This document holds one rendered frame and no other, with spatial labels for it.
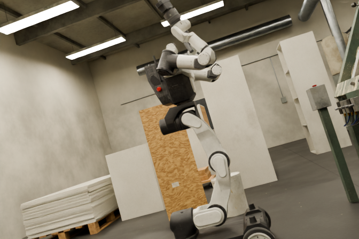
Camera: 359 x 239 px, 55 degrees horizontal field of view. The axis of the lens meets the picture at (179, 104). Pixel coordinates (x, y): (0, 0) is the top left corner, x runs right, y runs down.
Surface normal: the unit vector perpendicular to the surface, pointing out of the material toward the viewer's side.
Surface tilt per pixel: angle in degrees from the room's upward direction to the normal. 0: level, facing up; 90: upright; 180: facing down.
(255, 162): 90
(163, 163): 90
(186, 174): 90
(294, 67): 90
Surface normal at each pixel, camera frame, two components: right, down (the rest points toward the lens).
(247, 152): -0.19, -0.07
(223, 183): -0.06, 0.34
